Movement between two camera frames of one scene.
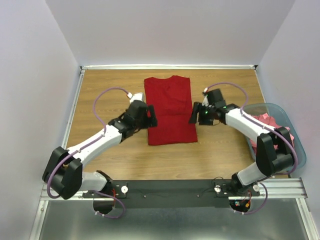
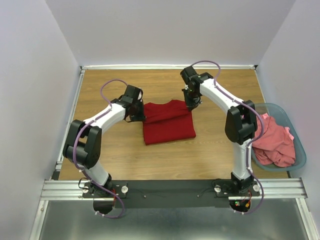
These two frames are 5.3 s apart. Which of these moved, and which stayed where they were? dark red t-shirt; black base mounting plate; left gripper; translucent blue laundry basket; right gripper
Moved: dark red t-shirt; left gripper; right gripper
Stayed: black base mounting plate; translucent blue laundry basket
